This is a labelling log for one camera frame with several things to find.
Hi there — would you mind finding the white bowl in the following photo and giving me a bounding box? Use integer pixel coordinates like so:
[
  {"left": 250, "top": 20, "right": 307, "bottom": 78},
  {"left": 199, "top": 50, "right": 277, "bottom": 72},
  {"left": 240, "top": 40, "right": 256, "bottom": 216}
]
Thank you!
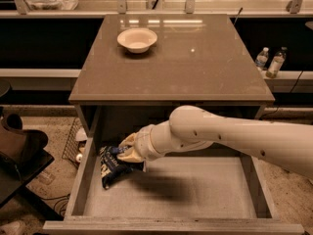
[{"left": 117, "top": 28, "right": 157, "bottom": 54}]

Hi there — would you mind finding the clear water bottle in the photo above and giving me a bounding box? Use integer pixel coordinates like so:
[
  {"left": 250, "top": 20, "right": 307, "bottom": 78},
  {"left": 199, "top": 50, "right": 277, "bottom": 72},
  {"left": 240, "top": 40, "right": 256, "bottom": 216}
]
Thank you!
[
  {"left": 265, "top": 47, "right": 288, "bottom": 78},
  {"left": 254, "top": 47, "right": 269, "bottom": 71}
]

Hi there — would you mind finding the open grey top drawer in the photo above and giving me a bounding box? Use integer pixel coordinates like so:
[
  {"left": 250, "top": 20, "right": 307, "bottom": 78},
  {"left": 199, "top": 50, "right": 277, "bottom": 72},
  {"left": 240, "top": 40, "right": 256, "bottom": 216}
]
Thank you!
[{"left": 42, "top": 107, "right": 305, "bottom": 235}]

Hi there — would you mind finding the clear water bottle left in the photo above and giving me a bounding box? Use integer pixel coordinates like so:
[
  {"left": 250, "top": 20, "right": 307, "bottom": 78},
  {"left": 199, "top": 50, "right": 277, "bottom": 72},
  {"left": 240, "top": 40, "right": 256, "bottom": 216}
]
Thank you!
[{"left": 254, "top": 47, "right": 269, "bottom": 71}]

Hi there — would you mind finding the dark brown chair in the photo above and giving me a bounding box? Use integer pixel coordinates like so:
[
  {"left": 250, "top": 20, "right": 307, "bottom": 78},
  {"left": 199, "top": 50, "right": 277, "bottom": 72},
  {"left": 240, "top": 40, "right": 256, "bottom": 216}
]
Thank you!
[{"left": 0, "top": 79, "right": 56, "bottom": 209}]

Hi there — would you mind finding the grey cabinet with counter top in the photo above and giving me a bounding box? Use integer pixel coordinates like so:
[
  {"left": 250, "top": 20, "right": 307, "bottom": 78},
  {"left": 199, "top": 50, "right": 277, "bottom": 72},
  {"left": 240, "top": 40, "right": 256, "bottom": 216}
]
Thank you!
[{"left": 69, "top": 14, "right": 274, "bottom": 139}]

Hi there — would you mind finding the blue chip bag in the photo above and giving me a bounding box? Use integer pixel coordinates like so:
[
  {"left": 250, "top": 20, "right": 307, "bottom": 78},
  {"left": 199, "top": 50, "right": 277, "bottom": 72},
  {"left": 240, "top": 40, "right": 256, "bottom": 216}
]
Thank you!
[{"left": 99, "top": 146, "right": 144, "bottom": 190}]

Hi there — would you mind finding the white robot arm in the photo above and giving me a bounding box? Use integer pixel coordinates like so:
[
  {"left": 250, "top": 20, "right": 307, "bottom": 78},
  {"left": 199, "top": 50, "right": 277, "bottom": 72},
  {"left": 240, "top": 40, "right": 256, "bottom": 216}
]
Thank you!
[{"left": 117, "top": 106, "right": 313, "bottom": 179}]

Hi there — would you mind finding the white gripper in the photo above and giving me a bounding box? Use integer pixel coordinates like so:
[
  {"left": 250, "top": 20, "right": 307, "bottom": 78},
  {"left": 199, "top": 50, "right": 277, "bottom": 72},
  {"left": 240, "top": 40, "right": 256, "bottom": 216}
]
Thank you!
[{"left": 117, "top": 124, "right": 161, "bottom": 163}]

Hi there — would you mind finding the clear water bottle right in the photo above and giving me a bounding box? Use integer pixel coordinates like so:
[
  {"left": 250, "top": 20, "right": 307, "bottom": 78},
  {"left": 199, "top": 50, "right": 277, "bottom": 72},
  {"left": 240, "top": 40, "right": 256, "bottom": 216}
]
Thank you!
[{"left": 265, "top": 47, "right": 288, "bottom": 78}]

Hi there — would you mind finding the wire mesh basket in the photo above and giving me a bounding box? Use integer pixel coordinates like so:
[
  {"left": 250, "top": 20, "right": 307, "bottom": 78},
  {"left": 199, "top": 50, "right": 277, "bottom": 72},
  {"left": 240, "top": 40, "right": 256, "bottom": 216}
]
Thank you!
[{"left": 62, "top": 117, "right": 82, "bottom": 168}]

